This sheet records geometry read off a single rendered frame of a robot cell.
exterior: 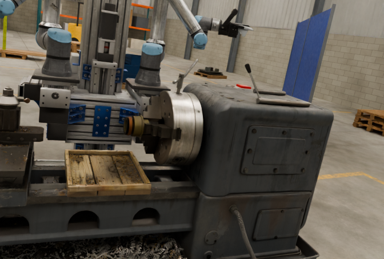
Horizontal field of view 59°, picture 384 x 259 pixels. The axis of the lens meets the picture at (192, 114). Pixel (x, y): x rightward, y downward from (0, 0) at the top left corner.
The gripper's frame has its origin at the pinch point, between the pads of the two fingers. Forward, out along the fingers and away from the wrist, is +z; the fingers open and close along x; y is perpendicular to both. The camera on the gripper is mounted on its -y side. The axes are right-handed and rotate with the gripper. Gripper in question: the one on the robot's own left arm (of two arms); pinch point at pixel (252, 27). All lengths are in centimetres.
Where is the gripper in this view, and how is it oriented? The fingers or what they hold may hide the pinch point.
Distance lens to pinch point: 212.3
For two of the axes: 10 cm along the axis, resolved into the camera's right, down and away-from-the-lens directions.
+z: 9.9, 1.6, 0.3
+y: -1.6, 9.2, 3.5
